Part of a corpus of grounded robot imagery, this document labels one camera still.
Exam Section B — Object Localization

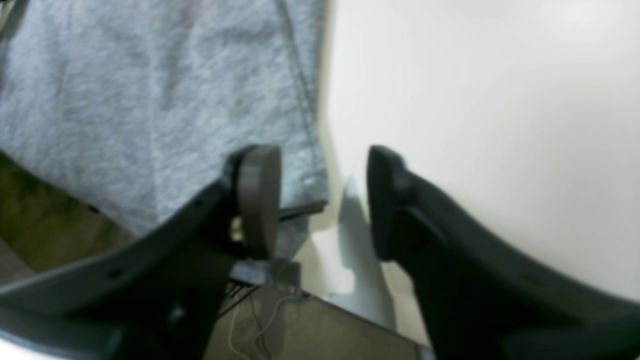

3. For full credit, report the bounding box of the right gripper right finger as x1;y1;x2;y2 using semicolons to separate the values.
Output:
366;145;640;360

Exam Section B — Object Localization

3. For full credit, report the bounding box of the grey t-shirt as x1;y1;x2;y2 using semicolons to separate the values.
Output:
0;0;329;235

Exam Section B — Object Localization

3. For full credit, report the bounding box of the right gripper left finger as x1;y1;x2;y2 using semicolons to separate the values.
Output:
0;144;283;360

